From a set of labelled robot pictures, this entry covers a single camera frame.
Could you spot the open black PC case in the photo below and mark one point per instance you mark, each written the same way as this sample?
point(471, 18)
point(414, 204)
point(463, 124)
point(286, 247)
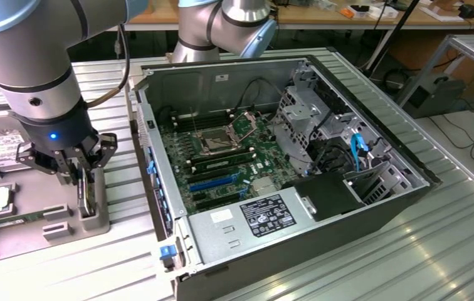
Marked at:
point(387, 219)

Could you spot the green motherboard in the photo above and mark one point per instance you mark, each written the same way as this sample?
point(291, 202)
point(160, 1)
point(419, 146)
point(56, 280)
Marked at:
point(258, 150)

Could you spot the grey power supply with label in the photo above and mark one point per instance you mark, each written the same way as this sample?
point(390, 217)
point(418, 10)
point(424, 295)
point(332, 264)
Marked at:
point(220, 238)

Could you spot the small black device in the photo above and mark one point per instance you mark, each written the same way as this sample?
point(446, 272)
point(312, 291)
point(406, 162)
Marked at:
point(467, 10)

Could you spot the metal socket cover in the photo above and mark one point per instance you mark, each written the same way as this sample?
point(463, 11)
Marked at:
point(244, 122)

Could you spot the dark grey box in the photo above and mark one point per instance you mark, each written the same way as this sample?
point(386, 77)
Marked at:
point(434, 94)

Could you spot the silver chipset heatsink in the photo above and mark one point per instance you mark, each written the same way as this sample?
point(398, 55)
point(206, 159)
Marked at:
point(264, 185)

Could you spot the small metal disk bay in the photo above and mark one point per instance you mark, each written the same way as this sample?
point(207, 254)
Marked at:
point(379, 185)

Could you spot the white paper sheet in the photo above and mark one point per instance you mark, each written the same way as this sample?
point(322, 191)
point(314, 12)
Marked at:
point(442, 14)

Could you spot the black tripod pole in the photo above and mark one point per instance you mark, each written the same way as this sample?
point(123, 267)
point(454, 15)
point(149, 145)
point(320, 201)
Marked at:
point(391, 34)

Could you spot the blue expansion slot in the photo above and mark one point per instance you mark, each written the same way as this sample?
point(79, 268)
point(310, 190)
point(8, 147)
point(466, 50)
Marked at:
point(214, 183)

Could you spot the short black expansion slot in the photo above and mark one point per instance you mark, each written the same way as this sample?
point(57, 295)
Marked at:
point(220, 203)

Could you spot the blue case latch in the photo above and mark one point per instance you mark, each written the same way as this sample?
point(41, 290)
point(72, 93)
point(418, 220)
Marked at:
point(167, 252)

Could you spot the CPU socket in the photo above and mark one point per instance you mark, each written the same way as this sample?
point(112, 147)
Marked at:
point(216, 141)

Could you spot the long black expansion slot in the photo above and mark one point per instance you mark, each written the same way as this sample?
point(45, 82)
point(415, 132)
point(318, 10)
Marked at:
point(216, 197)

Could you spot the black plastic shroud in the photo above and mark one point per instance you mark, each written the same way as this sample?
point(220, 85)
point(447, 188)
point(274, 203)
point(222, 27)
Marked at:
point(324, 197)

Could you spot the graphics card with metal bracket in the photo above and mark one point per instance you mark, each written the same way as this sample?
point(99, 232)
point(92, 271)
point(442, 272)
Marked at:
point(85, 200)

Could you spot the black RAM slot bank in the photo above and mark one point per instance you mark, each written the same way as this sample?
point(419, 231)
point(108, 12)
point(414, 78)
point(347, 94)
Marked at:
point(199, 120)

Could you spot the orange and white box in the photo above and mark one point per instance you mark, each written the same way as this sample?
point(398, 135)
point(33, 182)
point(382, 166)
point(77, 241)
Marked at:
point(366, 11)

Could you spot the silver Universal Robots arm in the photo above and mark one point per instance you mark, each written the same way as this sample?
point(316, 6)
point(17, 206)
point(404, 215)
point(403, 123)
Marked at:
point(32, 62)

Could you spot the silver metal disk bay cage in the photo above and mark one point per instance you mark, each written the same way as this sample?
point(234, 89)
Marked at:
point(299, 125)

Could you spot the grey plastic parts rack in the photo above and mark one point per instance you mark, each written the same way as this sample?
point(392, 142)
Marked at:
point(44, 200)

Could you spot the small blue slot clip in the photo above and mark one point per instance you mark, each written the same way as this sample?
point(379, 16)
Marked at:
point(151, 167)

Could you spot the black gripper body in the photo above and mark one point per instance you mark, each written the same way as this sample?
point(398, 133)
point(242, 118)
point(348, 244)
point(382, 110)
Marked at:
point(60, 131)

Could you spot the wooden workbench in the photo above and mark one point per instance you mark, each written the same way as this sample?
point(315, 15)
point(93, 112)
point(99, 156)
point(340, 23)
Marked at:
point(324, 19)

